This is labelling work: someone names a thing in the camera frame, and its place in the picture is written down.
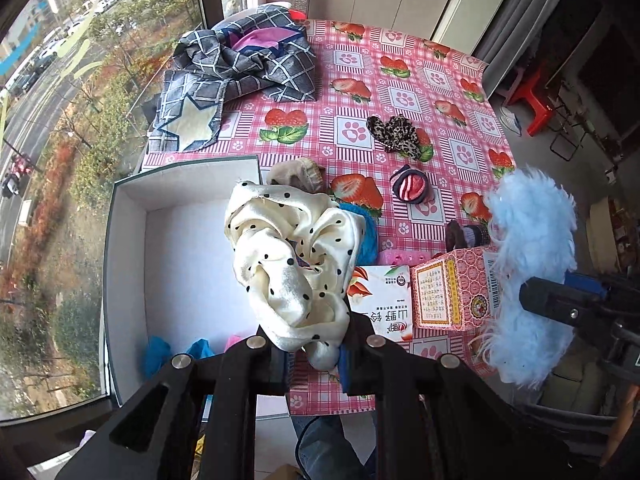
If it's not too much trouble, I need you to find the beige sock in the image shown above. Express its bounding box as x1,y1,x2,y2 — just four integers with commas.
270,158,325,193

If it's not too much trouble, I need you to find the grey plaid star garment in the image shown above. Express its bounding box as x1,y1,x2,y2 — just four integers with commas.
148,4,317,153

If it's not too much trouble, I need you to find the pink strawberry tablecloth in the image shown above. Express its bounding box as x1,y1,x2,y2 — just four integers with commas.
142,19,518,416

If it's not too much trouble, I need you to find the red plastic stool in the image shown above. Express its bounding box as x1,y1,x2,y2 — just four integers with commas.
500,62,556,136

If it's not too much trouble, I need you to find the person's jeans leg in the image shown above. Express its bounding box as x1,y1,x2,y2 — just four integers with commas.
292,412,376,480

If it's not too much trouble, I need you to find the pink striped sock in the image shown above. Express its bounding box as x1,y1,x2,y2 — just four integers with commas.
390,165,429,204

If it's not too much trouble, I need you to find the white snack packet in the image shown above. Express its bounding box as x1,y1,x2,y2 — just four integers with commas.
347,264,413,343

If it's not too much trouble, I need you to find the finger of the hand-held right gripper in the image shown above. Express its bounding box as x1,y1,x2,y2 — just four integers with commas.
519,272,640,332

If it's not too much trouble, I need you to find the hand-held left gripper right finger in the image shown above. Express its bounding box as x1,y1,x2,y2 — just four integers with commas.
339,312,572,480

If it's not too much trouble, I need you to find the grey curtain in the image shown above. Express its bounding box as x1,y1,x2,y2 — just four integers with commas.
475,0,568,88

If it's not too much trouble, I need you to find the black folding chair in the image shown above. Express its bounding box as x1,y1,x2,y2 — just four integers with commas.
547,92,601,162

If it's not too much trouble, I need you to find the leopard print scrunchie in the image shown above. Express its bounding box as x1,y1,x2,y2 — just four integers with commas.
366,115,423,161

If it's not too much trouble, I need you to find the purple cloth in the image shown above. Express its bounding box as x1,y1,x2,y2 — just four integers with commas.
227,27,297,54

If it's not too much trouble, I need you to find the light blue fluffy duster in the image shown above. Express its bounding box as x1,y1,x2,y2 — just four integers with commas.
470,167,581,388

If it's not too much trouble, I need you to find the white cardboard box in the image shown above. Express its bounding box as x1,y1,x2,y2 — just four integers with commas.
102,155,293,418

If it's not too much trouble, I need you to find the grey bin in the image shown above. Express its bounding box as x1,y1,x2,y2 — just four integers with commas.
525,360,623,443

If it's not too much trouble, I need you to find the bright blue knit cloth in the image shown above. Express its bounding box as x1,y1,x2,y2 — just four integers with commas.
340,202,379,267

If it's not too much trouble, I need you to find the brown sock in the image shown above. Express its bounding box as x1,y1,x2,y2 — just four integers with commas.
445,221,493,251

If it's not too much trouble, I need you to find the cream polka dot scarf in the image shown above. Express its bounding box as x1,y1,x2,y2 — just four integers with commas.
223,180,365,372

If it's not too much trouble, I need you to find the pink patterned carton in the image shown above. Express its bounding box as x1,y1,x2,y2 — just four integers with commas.
410,247,503,332

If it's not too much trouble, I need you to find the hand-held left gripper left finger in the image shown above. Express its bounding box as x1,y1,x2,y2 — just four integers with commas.
55,335,292,480

